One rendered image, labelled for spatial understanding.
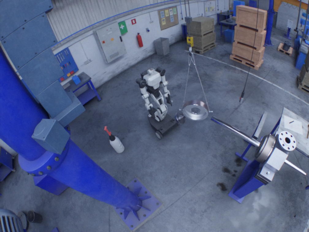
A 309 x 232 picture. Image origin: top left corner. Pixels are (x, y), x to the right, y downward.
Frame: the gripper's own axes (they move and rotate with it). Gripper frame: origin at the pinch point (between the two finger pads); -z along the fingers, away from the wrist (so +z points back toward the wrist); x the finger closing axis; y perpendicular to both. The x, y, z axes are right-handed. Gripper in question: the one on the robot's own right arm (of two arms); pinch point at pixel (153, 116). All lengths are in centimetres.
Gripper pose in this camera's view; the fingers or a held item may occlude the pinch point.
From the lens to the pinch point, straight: 285.7
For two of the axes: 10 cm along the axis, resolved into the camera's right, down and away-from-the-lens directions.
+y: 7.7, -5.5, 3.2
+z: -2.9, -7.5, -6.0
